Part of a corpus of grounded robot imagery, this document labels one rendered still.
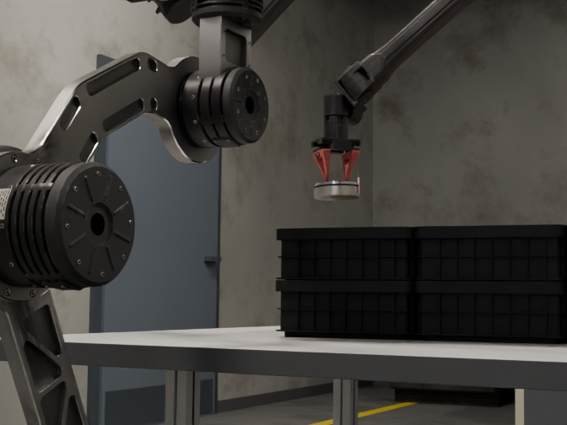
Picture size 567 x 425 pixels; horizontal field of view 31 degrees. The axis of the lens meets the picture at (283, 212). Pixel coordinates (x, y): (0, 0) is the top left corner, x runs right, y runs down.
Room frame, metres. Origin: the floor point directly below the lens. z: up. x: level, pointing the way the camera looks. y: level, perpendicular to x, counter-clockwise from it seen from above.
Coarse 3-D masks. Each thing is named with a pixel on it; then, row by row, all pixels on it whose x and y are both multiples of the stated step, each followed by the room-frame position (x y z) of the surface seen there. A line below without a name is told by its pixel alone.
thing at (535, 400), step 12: (528, 396) 4.24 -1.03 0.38; (540, 396) 4.21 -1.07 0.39; (552, 396) 4.18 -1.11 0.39; (564, 396) 4.15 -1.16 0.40; (528, 408) 4.24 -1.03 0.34; (540, 408) 4.21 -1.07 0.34; (552, 408) 4.18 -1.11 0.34; (564, 408) 4.15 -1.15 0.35; (528, 420) 4.24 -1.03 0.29; (540, 420) 4.21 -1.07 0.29; (552, 420) 4.18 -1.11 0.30; (564, 420) 4.15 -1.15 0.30
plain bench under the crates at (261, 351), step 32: (0, 352) 1.87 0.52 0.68; (96, 352) 1.76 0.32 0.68; (128, 352) 1.73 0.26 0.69; (160, 352) 1.70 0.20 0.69; (192, 352) 1.67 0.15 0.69; (224, 352) 1.64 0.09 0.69; (256, 352) 1.61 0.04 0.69; (288, 352) 1.59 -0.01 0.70; (320, 352) 1.56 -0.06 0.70; (352, 352) 1.55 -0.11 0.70; (384, 352) 1.56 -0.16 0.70; (416, 352) 1.57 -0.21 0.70; (448, 352) 1.58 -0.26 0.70; (480, 352) 1.59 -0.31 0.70; (512, 352) 1.60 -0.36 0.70; (544, 352) 1.62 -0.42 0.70; (192, 384) 2.38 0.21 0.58; (352, 384) 3.18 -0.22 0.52; (448, 384) 1.46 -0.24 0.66; (480, 384) 1.44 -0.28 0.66; (512, 384) 1.42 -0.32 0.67; (544, 384) 1.40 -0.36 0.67; (192, 416) 2.39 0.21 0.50; (352, 416) 3.18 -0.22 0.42
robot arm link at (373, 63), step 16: (448, 0) 2.18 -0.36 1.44; (464, 0) 2.18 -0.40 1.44; (416, 16) 2.22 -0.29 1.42; (432, 16) 2.20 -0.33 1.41; (448, 16) 2.20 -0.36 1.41; (400, 32) 2.22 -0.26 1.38; (416, 32) 2.21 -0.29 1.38; (432, 32) 2.22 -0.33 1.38; (384, 48) 2.24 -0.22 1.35; (400, 48) 2.22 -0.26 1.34; (416, 48) 2.24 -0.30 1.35; (368, 64) 2.25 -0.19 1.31; (384, 64) 2.23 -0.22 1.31; (400, 64) 2.26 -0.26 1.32; (352, 80) 2.26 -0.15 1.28; (368, 80) 2.24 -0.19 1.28; (384, 80) 2.26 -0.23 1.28
